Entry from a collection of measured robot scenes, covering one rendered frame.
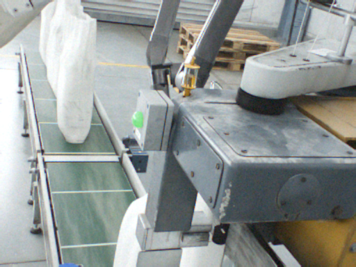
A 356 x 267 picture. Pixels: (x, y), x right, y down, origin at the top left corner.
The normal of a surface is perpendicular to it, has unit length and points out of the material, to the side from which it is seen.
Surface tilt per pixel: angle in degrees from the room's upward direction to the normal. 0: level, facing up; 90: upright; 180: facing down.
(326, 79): 90
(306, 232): 90
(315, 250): 90
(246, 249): 90
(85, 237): 0
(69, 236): 0
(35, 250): 0
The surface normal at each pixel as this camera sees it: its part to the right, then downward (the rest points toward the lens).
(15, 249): 0.16, -0.91
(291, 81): 0.68, 0.39
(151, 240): 0.32, 0.42
